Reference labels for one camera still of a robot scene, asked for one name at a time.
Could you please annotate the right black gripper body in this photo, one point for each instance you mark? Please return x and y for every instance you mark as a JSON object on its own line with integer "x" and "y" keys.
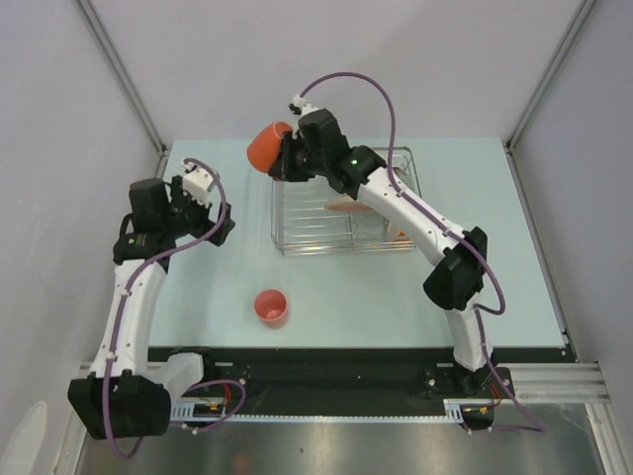
{"x": 299, "y": 164}

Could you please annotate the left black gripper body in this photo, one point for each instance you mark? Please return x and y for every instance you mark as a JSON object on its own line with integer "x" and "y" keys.
{"x": 186, "y": 215}

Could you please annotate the cream cup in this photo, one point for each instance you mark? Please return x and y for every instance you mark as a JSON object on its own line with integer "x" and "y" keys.
{"x": 264, "y": 149}

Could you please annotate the metal wire dish rack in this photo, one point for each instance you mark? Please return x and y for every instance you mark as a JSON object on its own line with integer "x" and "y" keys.
{"x": 301, "y": 225}

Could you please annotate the pink and cream plate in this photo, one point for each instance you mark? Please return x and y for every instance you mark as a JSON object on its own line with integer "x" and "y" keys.
{"x": 346, "y": 206}

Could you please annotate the pink cup orange handle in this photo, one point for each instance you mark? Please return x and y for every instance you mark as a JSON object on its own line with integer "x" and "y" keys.
{"x": 271, "y": 308}

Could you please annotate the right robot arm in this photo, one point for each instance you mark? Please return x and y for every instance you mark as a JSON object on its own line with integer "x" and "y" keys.
{"x": 316, "y": 147}

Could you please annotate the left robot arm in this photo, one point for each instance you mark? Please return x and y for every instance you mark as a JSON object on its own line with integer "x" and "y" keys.
{"x": 142, "y": 257}

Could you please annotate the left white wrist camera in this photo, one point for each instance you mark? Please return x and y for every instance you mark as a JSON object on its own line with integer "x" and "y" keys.
{"x": 199, "y": 183}

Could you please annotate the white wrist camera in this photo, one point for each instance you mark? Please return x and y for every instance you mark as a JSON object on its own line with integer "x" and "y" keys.
{"x": 199, "y": 183}
{"x": 299, "y": 106}

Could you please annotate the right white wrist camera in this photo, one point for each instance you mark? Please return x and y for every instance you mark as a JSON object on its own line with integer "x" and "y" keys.
{"x": 299, "y": 106}

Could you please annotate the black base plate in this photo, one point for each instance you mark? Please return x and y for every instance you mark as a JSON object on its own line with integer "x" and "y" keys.
{"x": 430, "y": 373}

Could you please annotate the left aluminium frame post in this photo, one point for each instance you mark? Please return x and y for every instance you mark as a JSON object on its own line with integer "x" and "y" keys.
{"x": 97, "y": 29}

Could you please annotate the aluminium frame post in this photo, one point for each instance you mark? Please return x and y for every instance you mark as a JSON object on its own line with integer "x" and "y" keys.
{"x": 553, "y": 69}
{"x": 97, "y": 29}

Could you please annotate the right aluminium frame post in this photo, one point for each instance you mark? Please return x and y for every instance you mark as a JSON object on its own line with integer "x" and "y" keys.
{"x": 553, "y": 69}

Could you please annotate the aluminium front rail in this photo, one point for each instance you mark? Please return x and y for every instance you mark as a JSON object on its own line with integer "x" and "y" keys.
{"x": 554, "y": 381}

